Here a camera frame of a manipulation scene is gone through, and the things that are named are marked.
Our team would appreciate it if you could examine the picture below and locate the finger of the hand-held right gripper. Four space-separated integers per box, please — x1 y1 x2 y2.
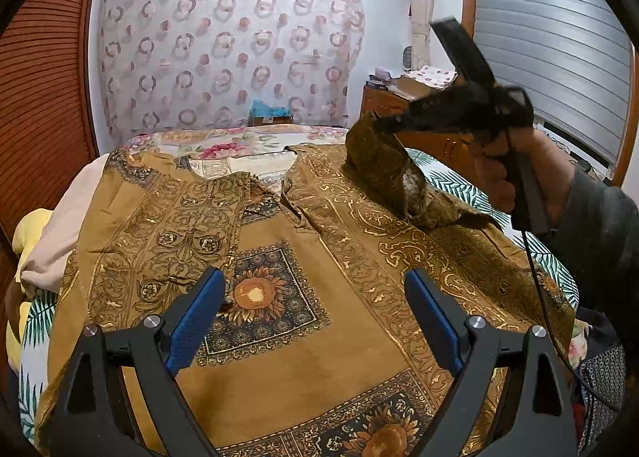
374 87 480 134

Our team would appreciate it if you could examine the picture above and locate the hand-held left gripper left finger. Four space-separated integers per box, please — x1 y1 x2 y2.
50 266 228 457

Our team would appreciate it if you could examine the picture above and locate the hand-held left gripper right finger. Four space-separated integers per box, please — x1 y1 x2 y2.
403 268 580 457

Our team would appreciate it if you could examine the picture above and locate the brown gold patterned shirt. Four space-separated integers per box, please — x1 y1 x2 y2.
37 112 581 457

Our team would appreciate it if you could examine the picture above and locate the person's right forearm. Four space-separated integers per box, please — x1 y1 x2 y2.
544 168 639 320

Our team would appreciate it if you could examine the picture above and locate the person's right hand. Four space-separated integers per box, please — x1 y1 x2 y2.
476 127 576 234

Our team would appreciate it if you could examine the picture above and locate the floral cloth on box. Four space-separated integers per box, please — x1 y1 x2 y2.
401 64 458 91

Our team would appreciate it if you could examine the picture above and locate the wooden cabinet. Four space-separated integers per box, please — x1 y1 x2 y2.
359 81 481 175

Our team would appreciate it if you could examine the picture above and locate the palm leaf bed sheet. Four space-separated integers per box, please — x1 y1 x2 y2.
19 146 581 440

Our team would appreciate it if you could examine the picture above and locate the grey window blind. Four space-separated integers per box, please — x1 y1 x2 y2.
472 0 635 163

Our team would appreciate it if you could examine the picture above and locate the beige tied curtain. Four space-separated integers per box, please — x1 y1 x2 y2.
405 0 436 74

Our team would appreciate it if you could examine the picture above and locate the blue packet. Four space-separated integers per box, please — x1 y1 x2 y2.
248 97 294 127

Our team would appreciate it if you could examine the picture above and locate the beige pillow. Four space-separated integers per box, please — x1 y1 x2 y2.
20 152 109 299

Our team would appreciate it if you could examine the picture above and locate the floral quilt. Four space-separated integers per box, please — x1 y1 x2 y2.
120 125 351 164

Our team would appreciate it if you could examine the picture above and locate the dark dotted cloth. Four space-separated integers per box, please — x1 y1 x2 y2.
573 341 628 454

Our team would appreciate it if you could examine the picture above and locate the yellow pillow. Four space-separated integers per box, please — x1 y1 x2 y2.
4 207 55 374

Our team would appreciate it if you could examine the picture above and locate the circle patterned sheer curtain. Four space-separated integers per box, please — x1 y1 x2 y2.
97 0 367 148

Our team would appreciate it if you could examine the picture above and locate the wooden slatted wardrobe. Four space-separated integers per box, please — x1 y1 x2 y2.
0 0 109 240

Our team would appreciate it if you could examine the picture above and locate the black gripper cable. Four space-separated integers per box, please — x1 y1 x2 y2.
522 231 622 413

